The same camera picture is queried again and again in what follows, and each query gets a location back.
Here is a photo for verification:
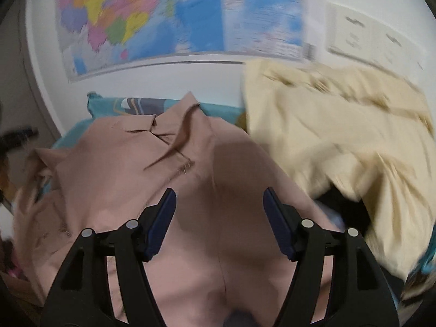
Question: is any pink zip jacket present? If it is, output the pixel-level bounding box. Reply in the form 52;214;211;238
14;95;332;326

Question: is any cream yellow garment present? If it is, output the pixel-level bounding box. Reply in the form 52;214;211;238
243;59;435;279

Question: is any teal patterned bed sheet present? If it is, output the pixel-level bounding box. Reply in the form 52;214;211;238
52;93;245;149

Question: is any white wall switch panel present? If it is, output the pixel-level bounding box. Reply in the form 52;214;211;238
326;3;425;76

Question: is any colourful wall map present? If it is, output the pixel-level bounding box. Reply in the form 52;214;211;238
55;0;308;78

